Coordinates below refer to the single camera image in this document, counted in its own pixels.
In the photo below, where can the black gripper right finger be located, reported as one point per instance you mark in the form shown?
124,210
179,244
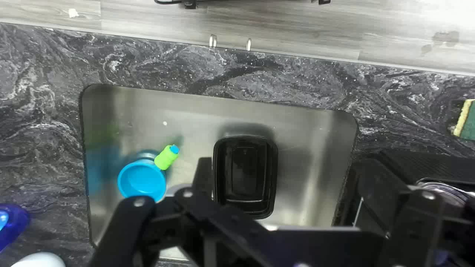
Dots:
417,228

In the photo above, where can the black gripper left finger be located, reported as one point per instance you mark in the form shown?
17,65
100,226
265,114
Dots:
129,228

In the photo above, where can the black rectangular plastic dish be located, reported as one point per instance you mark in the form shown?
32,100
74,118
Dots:
246,173

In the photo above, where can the stainless steel sink basin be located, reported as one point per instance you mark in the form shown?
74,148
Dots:
149,124

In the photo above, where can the small white bowl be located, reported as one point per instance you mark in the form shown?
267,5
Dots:
40,260

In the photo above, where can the clear plastic water bottle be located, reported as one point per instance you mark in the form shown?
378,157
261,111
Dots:
10,225

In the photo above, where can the green yellow sponge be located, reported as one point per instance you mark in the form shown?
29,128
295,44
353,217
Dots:
466,119

